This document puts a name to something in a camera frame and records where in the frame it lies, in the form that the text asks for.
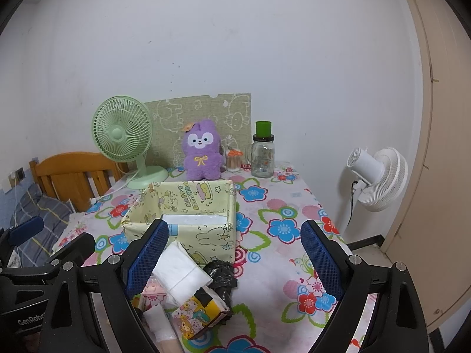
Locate pink wet wipes pack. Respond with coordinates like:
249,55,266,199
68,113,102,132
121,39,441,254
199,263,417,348
138,274,167,312

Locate white towel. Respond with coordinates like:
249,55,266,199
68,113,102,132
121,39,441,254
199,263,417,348
152,241,212,305

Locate white and beige sock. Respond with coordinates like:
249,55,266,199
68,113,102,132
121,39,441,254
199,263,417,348
143,305,183,353

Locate yellow cartoon tissue pack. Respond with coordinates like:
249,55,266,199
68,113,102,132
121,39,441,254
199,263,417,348
172,286,231,339

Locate black plastic bag bundle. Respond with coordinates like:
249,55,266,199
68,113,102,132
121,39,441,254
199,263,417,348
203,260,238,309

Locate grey plaid pillow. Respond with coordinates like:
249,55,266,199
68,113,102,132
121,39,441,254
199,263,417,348
9,183,74,268

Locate floral tablecloth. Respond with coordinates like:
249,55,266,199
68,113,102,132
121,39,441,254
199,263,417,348
51,161,380,353

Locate wooden bed headboard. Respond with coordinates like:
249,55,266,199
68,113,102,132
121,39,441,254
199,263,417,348
29,151,129,212

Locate yellow cartoon fabric storage box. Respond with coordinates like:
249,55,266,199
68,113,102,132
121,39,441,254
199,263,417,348
121,180,236,266

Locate white standing fan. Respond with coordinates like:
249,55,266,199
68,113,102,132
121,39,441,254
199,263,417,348
346,147,408,212

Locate beige door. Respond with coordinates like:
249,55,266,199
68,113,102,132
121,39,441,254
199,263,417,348
382,0,470,332

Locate glass mason jar mug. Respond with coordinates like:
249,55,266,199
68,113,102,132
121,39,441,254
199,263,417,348
246,135,275,179

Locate cotton swab container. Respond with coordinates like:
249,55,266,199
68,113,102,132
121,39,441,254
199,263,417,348
226,150,243,172

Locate purple plush bunny toy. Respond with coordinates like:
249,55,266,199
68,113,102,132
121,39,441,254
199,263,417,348
182,119,223,181

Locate green desk fan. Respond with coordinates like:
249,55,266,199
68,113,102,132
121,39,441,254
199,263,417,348
91,96,168,190

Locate orange small scissors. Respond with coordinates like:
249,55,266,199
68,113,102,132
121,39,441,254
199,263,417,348
227,148,243,157

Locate green cup on jar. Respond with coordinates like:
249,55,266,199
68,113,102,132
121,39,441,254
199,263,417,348
256,120,272,138

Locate green cartoon puzzle board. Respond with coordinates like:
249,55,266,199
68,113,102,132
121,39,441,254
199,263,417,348
146,93,252,167

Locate wall power socket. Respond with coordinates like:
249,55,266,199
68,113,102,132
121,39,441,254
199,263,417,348
15,167,25,182

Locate white fan power cable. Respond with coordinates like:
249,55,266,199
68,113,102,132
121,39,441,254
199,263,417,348
89,168,143,203

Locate black fan power cable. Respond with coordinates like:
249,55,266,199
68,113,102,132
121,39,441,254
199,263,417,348
346,179,360,236

